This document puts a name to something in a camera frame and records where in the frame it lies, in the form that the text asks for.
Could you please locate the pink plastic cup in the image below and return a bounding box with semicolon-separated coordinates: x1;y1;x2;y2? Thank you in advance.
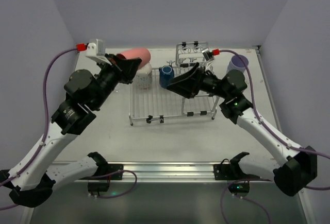
116;47;151;69

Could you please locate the light blue plastic cup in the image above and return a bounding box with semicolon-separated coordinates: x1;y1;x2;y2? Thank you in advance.
226;65;233;73

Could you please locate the lavender plastic cup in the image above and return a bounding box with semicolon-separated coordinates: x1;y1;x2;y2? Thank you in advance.
228;55;249;73

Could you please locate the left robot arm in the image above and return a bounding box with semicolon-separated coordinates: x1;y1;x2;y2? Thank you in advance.
1;54;142;208

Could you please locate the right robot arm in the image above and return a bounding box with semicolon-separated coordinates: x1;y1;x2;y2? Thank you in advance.
167;65;318;196

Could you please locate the white floral ceramic mug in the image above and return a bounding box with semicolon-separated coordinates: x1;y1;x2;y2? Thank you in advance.
135;63;153;89

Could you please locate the dark blue ceramic mug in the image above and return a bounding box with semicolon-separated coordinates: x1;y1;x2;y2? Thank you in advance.
159;65;174;89

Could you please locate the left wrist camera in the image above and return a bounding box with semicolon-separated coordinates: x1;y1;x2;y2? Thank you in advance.
76;39;106;63

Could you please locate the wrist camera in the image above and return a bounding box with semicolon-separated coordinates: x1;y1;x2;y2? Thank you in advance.
202;48;220;70
76;39;106;63

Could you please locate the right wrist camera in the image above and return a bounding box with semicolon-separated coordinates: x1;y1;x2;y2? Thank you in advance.
202;48;220;70

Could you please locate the silver wire dish rack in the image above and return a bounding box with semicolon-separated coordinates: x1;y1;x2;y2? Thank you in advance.
128;41;219;125

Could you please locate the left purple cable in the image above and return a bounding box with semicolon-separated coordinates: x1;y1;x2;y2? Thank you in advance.
0;48;139;211

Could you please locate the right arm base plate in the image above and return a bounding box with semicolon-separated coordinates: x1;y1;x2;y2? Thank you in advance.
213;164;260;181

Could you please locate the aluminium mounting rail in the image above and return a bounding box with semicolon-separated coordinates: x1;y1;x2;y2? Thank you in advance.
72;161;279;183

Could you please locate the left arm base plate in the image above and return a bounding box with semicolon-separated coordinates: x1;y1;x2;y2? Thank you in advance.
87;163;124;180

